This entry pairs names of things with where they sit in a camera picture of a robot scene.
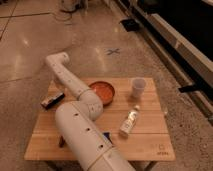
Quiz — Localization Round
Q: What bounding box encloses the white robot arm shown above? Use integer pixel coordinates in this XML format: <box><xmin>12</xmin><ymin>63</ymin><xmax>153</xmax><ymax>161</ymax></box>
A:
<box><xmin>45</xmin><ymin>52</ymin><xmax>135</xmax><ymax>171</ymax></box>

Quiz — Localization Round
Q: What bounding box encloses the orange bowl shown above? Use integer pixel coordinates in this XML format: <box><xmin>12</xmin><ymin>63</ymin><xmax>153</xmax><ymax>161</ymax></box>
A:
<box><xmin>89</xmin><ymin>81</ymin><xmax>115</xmax><ymax>106</ymax></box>

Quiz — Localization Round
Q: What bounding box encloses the white plastic cup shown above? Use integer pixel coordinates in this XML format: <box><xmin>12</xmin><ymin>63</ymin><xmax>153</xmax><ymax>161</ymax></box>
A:
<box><xmin>131</xmin><ymin>77</ymin><xmax>146</xmax><ymax>98</ymax></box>

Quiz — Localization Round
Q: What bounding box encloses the wooden folding table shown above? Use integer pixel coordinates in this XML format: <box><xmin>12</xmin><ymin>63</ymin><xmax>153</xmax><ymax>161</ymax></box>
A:
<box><xmin>25</xmin><ymin>78</ymin><xmax>175</xmax><ymax>163</ymax></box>

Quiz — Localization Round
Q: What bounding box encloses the clear plastic bottle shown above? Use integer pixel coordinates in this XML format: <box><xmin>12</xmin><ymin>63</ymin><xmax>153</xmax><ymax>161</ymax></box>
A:
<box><xmin>119</xmin><ymin>105</ymin><xmax>140</xmax><ymax>137</ymax></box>

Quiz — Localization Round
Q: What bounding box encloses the blue sponge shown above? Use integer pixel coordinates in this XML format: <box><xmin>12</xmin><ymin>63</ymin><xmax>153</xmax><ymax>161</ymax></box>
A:
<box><xmin>103</xmin><ymin>132</ymin><xmax>113</xmax><ymax>143</ymax></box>

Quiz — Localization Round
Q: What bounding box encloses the long metal rail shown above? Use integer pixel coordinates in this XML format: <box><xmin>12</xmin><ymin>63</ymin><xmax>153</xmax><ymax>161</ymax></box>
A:
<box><xmin>115</xmin><ymin>0</ymin><xmax>213</xmax><ymax>118</ymax></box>

